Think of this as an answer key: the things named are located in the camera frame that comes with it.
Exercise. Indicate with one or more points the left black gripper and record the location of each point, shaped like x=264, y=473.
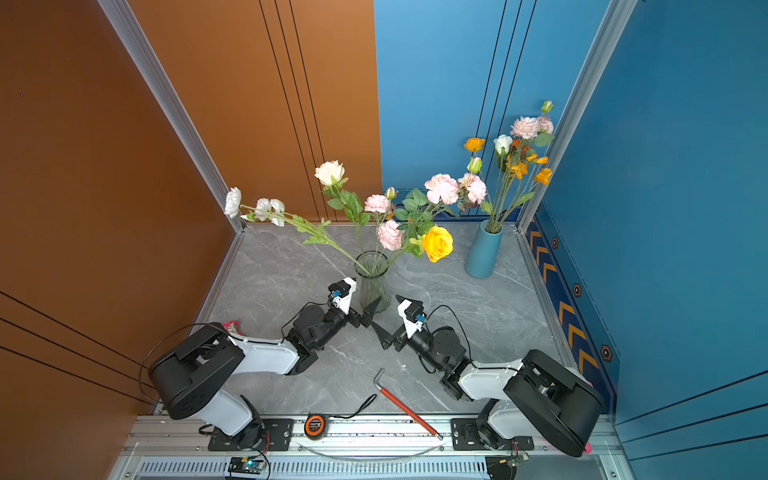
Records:
x=364, y=318

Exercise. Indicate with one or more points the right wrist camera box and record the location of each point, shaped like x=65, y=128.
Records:
x=412, y=313

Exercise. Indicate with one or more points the clear ribbed glass vase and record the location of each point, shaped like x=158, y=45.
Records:
x=371, y=269

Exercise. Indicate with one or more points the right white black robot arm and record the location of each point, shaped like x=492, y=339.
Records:
x=534, y=395

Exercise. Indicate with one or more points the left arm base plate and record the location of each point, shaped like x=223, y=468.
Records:
x=266, y=435

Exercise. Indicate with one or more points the orange gerbera flower stem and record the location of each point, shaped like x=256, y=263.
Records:
x=517, y=170

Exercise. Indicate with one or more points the pink peony flower stem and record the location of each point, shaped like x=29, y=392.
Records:
x=539, y=130

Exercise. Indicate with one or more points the pink rose spray stem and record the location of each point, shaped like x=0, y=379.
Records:
x=442, y=193

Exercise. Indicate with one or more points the white rose flower stem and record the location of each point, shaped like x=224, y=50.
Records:
x=503, y=147

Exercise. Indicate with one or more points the cream rose flower stem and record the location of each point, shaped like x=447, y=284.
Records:
x=331, y=175

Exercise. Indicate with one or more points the blue ceramic cylinder vase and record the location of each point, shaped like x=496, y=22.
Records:
x=483, y=252

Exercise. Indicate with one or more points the pink ranunculus flower stem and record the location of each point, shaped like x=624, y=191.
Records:
x=381, y=206

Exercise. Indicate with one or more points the pink candy wrapper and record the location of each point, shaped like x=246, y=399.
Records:
x=232, y=327

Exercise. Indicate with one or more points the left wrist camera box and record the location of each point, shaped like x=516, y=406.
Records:
x=341, y=293

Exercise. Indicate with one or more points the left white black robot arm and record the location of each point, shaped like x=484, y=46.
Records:
x=190, y=378

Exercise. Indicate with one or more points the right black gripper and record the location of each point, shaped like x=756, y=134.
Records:
x=385, y=338

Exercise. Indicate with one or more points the green circuit board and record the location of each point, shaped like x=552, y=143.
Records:
x=248, y=467

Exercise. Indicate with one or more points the yellow poppy flower bunch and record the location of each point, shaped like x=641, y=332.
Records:
x=539, y=174

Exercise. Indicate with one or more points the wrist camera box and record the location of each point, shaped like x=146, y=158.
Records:
x=412, y=313
x=341, y=293

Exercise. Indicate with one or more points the white ranunculus flower stem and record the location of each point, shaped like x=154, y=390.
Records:
x=273, y=211

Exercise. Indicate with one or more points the orange black tape measure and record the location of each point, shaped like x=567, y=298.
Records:
x=315, y=426

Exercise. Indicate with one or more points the red handled hammer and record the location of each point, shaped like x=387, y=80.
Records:
x=403, y=407

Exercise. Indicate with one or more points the yellow orange rose stem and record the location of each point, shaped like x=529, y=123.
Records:
x=436, y=244

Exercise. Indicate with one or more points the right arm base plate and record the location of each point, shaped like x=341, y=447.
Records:
x=467, y=435

